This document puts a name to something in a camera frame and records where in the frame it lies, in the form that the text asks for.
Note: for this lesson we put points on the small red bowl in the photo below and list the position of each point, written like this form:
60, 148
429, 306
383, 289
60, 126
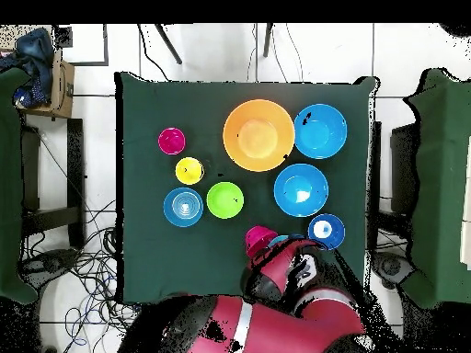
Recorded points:
259, 237

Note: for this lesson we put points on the yellow plastic cup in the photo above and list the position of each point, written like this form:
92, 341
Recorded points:
189, 171

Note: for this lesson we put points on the large blue bowl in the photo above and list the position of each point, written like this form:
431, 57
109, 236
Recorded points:
320, 131
301, 190

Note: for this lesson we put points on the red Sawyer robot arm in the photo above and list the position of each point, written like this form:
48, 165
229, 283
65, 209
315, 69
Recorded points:
279, 327

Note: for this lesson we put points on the small green bowl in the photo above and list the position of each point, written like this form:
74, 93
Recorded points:
225, 200

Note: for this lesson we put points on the shallow blue ribbed bowl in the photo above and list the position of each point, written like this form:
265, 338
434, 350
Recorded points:
183, 207

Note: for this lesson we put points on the small light blue bowl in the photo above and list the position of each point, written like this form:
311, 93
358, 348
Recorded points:
278, 241

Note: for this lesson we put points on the large orange bowl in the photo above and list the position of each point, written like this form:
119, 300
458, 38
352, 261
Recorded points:
258, 135

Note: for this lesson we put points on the red plastic cup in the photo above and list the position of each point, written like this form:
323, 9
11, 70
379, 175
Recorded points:
172, 141

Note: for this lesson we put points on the dark green table cloth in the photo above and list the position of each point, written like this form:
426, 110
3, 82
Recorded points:
165, 264

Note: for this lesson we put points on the small dark blue bowl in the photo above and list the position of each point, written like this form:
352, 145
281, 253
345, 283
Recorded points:
331, 222

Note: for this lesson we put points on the black tripod leg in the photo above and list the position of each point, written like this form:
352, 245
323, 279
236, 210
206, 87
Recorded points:
267, 40
169, 44

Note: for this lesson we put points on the cardboard box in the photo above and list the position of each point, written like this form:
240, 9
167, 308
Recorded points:
60, 92

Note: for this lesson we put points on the green cloth covered table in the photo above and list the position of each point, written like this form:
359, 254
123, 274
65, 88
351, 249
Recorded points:
9, 184
441, 184

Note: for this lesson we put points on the blue cloth bundle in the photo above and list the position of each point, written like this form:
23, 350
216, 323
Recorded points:
35, 55

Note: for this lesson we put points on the black stool frame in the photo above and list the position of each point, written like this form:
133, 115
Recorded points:
75, 165

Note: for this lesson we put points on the grey pedestal foot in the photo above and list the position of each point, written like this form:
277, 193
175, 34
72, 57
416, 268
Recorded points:
392, 266
48, 263

